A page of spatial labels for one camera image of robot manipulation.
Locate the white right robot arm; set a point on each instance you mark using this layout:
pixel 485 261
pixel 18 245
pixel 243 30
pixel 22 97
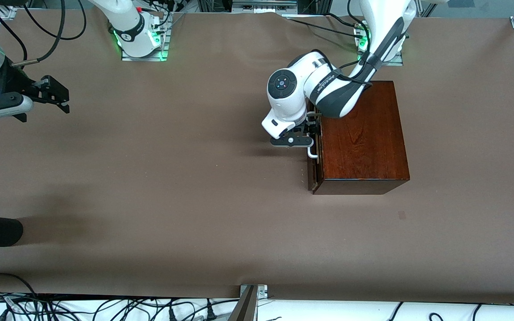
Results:
pixel 128 24

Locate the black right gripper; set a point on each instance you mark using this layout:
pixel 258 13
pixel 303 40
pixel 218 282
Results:
pixel 13 81

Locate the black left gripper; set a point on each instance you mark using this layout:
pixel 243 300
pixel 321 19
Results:
pixel 309 128

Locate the small aluminium bracket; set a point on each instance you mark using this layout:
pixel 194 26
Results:
pixel 261 290

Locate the dark brown wooden cabinet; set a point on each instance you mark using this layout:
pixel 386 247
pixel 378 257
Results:
pixel 364 142

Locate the grey metal frame box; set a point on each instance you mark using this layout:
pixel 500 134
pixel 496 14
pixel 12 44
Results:
pixel 263 5

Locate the dark metal post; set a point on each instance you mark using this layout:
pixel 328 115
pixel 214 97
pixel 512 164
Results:
pixel 243 307

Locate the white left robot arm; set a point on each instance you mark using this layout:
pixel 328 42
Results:
pixel 292 102

